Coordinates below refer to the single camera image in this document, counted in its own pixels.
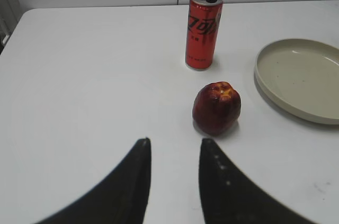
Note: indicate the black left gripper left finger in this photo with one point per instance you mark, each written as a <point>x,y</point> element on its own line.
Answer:
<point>121,197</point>

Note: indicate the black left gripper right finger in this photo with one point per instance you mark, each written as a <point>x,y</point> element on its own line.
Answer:
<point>227,195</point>

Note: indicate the beige round plate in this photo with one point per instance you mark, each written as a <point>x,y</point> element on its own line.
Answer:
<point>300,76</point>

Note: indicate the dark red apple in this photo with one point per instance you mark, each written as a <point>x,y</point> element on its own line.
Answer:
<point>216,108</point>

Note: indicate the red soda can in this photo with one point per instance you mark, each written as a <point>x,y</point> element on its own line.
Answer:
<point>203,24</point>

